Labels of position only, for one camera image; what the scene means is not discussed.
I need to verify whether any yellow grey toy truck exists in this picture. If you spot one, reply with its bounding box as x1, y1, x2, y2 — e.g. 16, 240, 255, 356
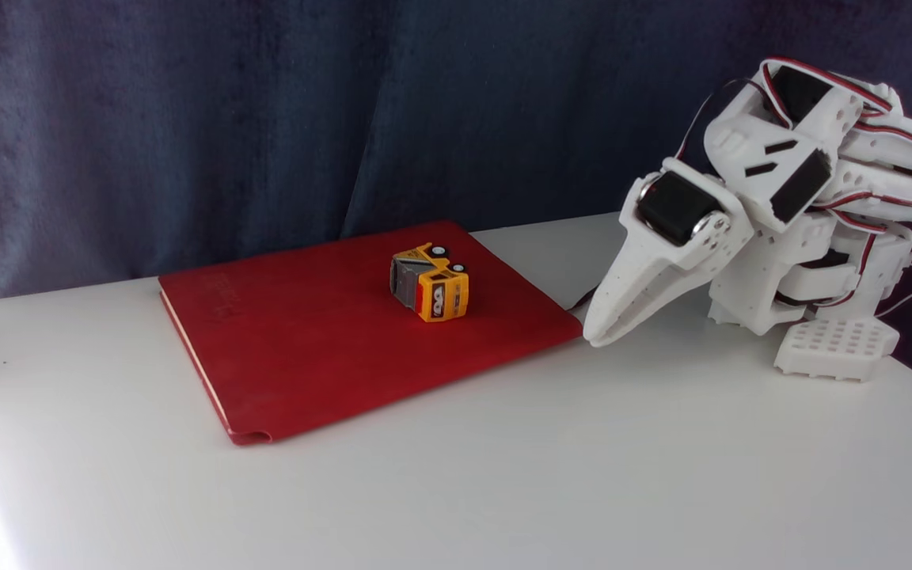
389, 242, 471, 324

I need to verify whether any red notebook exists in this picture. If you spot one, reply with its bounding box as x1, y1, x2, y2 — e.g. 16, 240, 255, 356
158, 220, 601, 447

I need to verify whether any dark blue curtain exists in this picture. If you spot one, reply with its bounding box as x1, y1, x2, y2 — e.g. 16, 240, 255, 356
0, 0, 912, 401

